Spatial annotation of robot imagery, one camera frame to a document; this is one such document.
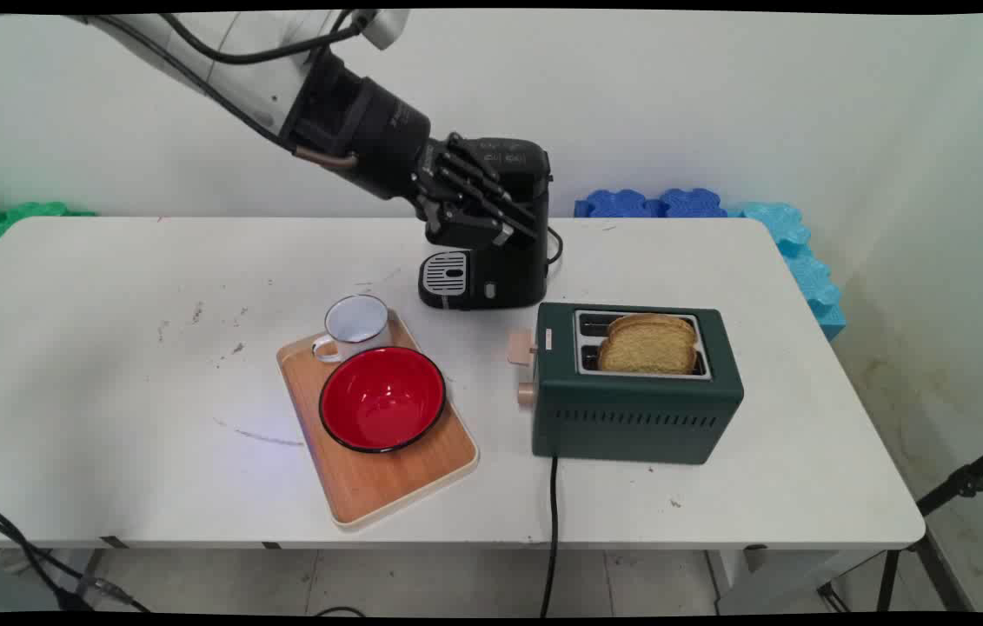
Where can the dark blue foam mat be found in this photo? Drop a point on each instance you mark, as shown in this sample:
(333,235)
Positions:
(630,204)

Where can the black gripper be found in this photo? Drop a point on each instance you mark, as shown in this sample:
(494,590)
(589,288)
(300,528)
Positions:
(400,139)

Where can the black wrist adapter block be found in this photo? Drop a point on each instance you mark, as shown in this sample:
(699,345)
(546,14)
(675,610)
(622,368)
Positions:
(330,109)

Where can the beige toaster lever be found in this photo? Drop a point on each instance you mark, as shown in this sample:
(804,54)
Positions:
(521,348)

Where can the light blue foam mat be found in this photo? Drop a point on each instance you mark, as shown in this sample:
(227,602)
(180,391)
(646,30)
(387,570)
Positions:
(808,269)

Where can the black coffee machine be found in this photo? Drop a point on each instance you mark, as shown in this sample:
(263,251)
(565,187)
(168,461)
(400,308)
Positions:
(526,261)

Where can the green foam mat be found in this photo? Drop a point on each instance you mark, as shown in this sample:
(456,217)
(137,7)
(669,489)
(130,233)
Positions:
(0,222)

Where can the black tripod stand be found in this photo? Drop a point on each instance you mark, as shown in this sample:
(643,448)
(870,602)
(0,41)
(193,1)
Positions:
(965,482)

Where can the wooden serving tray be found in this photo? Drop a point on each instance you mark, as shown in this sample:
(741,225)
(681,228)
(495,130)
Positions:
(387,482)

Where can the toasted bread slice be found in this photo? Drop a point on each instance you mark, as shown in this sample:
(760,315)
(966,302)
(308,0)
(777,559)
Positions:
(647,352)
(652,322)

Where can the red enamel bowl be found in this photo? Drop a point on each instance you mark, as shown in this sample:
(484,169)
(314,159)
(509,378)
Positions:
(382,400)

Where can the beige toaster knob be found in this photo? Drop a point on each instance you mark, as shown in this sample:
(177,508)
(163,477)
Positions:
(526,396)

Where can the white enamel mug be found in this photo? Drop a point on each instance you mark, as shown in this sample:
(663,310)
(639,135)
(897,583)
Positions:
(356,320)

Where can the dark green toaster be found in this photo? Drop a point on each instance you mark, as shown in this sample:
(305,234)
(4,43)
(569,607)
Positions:
(630,417)

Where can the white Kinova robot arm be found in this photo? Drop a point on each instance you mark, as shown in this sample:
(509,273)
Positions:
(239,91)

